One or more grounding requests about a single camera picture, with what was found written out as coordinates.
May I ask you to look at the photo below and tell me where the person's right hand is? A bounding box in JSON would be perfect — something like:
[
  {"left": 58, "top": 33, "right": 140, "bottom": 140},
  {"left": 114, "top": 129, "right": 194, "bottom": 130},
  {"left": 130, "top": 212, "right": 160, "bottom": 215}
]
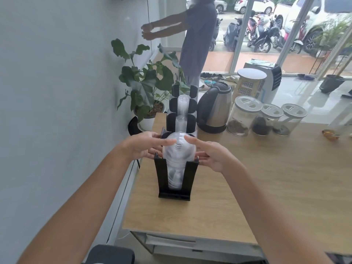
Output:
[{"left": 183, "top": 135, "right": 240, "bottom": 174}]

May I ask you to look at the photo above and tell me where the person's left hand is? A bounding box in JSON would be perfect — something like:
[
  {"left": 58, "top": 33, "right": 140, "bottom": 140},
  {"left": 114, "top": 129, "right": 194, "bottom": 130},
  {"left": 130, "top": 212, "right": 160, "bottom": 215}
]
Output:
[{"left": 121, "top": 131, "right": 177, "bottom": 160}]

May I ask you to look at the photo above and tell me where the black cup lid organizer rack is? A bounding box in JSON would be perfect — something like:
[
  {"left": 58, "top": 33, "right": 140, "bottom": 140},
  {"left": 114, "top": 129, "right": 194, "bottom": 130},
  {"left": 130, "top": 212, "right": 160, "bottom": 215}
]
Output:
[{"left": 154, "top": 84, "right": 200, "bottom": 202}]

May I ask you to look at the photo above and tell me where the person's left forearm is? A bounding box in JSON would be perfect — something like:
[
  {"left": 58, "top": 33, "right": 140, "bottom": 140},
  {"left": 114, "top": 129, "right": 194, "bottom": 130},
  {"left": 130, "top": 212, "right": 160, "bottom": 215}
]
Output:
[{"left": 16, "top": 147, "right": 135, "bottom": 264}]

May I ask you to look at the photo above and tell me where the person's right forearm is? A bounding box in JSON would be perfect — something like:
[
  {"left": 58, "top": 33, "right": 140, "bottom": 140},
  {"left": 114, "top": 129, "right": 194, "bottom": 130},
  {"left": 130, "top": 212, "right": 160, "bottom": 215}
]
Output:
[{"left": 220, "top": 162, "right": 335, "bottom": 264}]

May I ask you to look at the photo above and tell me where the black metal plant stand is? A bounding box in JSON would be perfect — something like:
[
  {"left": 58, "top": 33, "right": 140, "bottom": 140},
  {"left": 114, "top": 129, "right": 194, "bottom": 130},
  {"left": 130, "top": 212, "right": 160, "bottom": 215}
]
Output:
[{"left": 127, "top": 115, "right": 143, "bottom": 169}]

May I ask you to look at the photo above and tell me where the large clear jar white lid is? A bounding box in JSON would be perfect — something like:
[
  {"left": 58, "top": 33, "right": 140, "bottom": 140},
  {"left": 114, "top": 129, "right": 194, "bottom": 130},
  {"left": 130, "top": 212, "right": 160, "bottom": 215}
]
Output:
[{"left": 227, "top": 95, "right": 263, "bottom": 137}]

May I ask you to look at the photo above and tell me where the steel electric kettle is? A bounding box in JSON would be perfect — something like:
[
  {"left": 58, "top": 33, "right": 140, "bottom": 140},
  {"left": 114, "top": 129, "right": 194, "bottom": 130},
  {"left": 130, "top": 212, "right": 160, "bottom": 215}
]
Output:
[{"left": 197, "top": 81, "right": 233, "bottom": 134}]

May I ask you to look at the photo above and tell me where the clear jar of dark grounds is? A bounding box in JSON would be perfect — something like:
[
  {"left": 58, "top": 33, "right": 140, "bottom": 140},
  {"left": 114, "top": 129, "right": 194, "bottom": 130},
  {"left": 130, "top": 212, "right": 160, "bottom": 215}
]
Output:
[{"left": 252, "top": 103, "right": 284, "bottom": 136}]

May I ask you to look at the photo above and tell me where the large leafy potted plant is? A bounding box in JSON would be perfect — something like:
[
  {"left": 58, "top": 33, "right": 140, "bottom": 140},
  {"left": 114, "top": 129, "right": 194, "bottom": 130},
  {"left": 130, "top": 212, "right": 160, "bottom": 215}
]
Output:
[{"left": 111, "top": 38, "right": 190, "bottom": 132}]

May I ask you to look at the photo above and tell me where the row of shoes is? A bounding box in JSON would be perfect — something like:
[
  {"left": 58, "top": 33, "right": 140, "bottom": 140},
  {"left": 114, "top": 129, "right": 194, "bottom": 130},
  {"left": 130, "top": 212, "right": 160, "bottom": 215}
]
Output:
[{"left": 198, "top": 71, "right": 240, "bottom": 92}]

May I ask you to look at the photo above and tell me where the clear jar with white lid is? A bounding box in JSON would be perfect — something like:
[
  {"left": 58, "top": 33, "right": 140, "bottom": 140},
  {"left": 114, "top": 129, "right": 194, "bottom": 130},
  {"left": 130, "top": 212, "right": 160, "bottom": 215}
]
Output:
[{"left": 272, "top": 103, "right": 308, "bottom": 137}]

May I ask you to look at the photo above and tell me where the round wooden stool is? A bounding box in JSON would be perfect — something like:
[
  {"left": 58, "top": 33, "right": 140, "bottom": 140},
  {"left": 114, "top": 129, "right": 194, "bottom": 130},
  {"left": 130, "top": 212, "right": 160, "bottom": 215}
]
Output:
[{"left": 232, "top": 68, "right": 268, "bottom": 103}]

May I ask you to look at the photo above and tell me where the white portable air cooler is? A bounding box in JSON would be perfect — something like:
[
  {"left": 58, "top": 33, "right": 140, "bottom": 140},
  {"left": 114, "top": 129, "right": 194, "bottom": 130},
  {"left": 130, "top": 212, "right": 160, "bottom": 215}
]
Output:
[{"left": 243, "top": 59, "right": 283, "bottom": 105}]

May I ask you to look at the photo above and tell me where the black plastic chair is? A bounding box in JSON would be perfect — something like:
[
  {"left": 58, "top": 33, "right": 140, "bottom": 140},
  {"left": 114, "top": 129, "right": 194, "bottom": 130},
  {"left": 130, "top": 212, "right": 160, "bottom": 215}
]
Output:
[{"left": 82, "top": 244, "right": 136, "bottom": 264}]

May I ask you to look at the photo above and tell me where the tall glass oil bottle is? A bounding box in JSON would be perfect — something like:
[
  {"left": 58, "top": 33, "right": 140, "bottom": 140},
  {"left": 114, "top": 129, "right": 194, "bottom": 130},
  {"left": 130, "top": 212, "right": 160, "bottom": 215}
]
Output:
[{"left": 322, "top": 103, "right": 352, "bottom": 141}]

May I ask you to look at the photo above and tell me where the row of parked motorbikes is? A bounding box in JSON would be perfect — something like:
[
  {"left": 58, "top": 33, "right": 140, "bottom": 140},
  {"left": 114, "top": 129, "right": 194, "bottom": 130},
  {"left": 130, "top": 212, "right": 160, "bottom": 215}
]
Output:
[{"left": 209, "top": 11, "right": 307, "bottom": 55}]

